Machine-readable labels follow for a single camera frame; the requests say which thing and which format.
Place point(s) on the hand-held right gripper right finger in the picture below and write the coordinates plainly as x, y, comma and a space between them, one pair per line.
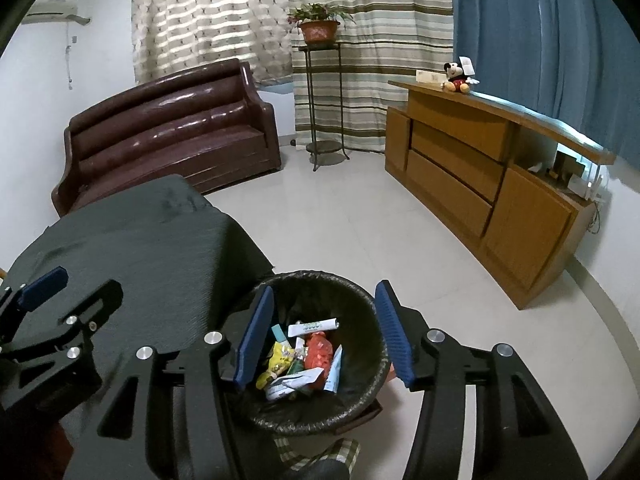
395, 340

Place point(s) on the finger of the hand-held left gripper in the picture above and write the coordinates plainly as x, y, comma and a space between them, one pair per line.
100, 300
45, 282

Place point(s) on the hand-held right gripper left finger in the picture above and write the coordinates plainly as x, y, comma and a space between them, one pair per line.
255, 340

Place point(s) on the yellow wrapper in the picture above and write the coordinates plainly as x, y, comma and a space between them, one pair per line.
275, 360

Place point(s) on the white green tube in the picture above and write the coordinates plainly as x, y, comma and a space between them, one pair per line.
312, 326

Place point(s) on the white packet dark print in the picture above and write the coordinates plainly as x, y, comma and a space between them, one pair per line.
295, 385

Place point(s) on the red plastic bag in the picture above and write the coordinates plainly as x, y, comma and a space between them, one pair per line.
317, 352

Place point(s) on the black lined trash bin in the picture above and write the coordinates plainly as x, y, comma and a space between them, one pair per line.
360, 400

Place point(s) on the brown wooden box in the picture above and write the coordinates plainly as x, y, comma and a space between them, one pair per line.
367, 412

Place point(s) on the dark grey tablecloth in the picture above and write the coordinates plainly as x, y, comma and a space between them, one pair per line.
150, 240

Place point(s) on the checked cloth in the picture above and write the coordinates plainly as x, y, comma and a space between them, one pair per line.
345, 452

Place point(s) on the wooden cabinet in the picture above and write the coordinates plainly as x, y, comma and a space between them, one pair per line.
525, 230

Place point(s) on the brown leather sofa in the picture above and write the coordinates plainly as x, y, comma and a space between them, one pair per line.
165, 120

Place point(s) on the black metal plant stand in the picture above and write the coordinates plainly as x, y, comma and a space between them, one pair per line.
325, 147

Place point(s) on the white router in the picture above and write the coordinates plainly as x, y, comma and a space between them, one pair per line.
582, 187

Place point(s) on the dark small box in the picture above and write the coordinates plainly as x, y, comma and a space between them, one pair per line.
565, 162

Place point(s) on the beige flat box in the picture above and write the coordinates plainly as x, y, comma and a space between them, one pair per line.
430, 76

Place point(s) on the white air conditioner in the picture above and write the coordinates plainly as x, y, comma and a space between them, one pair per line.
50, 15

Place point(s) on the mouse plush toy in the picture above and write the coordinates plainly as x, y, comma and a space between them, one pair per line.
456, 77

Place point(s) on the beige patterned curtain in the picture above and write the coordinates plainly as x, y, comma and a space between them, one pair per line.
200, 15

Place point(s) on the potted plant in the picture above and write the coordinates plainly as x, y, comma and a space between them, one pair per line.
319, 32

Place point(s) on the striped curtain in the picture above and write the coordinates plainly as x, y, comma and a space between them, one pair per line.
390, 25

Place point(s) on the blue curtain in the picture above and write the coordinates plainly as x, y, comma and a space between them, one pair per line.
540, 35

